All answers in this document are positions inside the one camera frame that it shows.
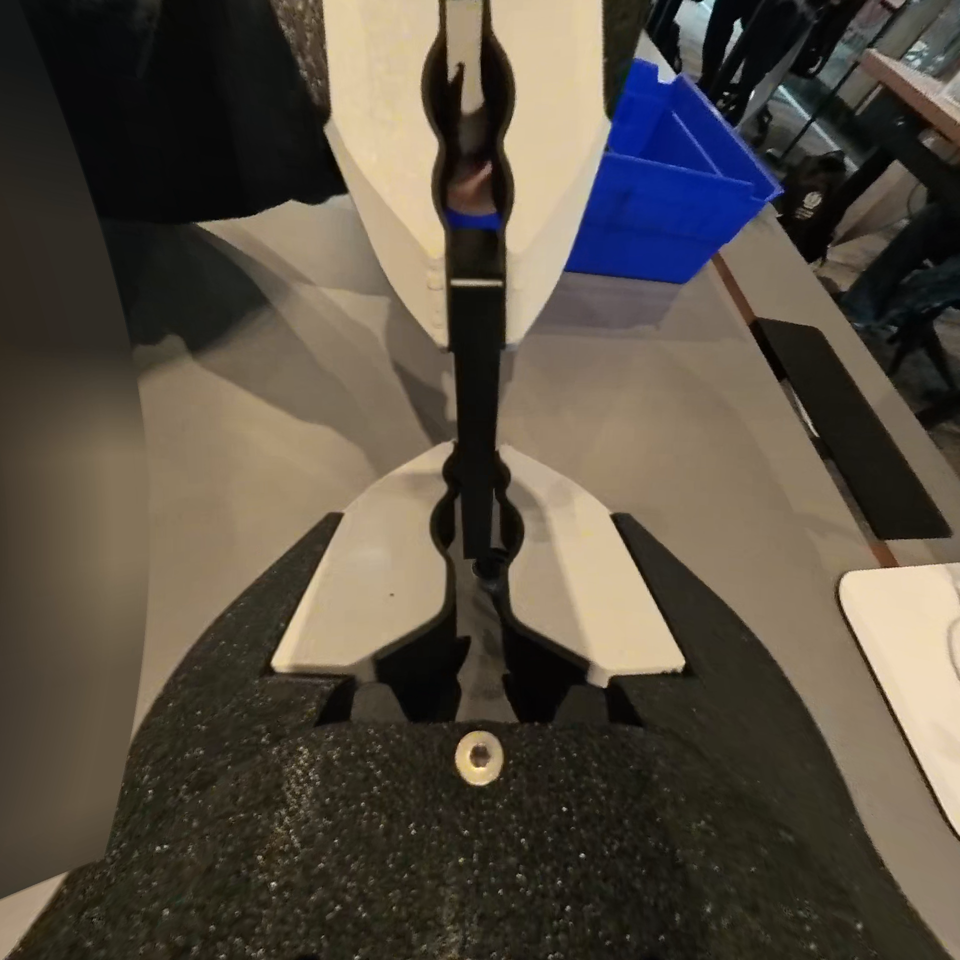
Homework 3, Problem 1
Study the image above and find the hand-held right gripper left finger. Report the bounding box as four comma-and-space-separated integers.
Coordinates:
268, 441, 460, 674

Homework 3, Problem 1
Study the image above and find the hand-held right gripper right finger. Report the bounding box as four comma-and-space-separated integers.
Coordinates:
491, 441, 688, 687

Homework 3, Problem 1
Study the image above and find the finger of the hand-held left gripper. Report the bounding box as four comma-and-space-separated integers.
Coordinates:
489, 0, 614, 351
322, 0, 453, 351

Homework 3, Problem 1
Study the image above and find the blue plastic bin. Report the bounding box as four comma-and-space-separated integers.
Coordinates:
564, 58, 785, 285

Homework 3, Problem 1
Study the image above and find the person's black clothing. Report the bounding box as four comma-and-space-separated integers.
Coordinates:
22, 0, 350, 224

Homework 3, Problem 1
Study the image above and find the black backpack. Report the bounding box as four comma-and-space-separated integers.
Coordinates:
780, 150, 852, 260

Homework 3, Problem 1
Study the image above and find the black mat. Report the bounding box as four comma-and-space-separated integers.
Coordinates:
752, 317, 954, 541

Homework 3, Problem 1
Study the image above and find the white pad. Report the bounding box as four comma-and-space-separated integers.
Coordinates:
837, 562, 960, 841

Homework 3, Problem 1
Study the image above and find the wooden table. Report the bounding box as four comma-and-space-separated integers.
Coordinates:
858, 48, 960, 151

